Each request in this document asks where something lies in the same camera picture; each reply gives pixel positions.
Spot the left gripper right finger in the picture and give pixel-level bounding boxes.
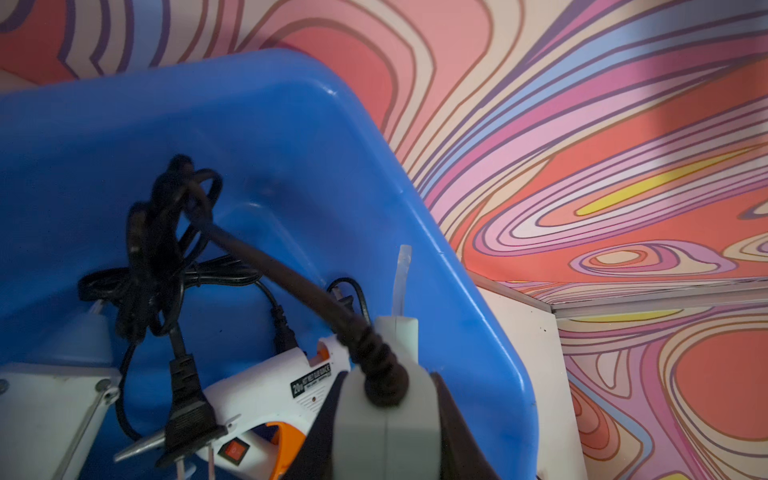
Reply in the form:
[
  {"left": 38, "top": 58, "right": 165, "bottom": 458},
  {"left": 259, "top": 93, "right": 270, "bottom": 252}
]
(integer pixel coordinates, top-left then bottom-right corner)
[{"left": 430, "top": 372, "right": 499, "bottom": 480}]

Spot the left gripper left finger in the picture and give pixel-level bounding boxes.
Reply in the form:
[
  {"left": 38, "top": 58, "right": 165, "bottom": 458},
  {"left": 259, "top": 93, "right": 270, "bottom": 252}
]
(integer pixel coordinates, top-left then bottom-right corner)
[{"left": 282, "top": 372, "right": 348, "bottom": 480}]

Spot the mint green glue gun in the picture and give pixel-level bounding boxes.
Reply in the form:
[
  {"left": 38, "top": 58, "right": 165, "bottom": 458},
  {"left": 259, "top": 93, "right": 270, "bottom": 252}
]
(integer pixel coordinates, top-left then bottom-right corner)
[
  {"left": 117, "top": 155, "right": 441, "bottom": 479},
  {"left": 76, "top": 254, "right": 301, "bottom": 442}
]

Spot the white glue gun blue trigger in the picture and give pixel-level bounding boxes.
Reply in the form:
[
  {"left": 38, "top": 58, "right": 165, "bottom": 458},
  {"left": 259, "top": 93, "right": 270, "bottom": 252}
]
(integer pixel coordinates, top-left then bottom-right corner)
[{"left": 1, "top": 300, "right": 122, "bottom": 479}]

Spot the blue plastic storage box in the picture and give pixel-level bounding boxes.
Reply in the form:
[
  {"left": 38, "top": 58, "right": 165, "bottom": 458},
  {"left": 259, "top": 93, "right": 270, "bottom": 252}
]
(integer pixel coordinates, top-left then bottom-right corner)
[{"left": 1, "top": 50, "right": 539, "bottom": 479}]

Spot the white glue gun orange trigger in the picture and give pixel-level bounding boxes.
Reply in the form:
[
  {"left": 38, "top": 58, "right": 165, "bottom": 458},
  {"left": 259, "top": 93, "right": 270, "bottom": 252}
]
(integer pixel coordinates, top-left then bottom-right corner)
[{"left": 197, "top": 336, "right": 351, "bottom": 479}]

